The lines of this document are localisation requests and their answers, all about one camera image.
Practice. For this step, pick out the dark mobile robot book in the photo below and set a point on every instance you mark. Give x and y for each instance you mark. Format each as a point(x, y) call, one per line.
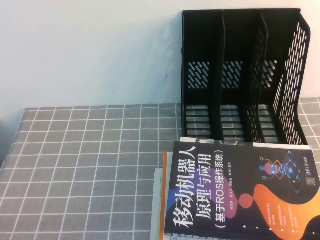
point(225, 190)

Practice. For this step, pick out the pale grey book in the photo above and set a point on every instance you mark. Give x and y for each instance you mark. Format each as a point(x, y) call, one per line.
point(157, 200)

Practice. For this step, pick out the black plastic book stand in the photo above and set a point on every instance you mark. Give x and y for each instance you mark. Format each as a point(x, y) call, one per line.
point(215, 50)

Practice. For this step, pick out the white self-driving book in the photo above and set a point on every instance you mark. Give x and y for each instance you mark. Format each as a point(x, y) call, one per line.
point(280, 146)

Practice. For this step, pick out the grey checked tablecloth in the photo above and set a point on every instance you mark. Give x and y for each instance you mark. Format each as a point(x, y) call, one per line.
point(82, 170)

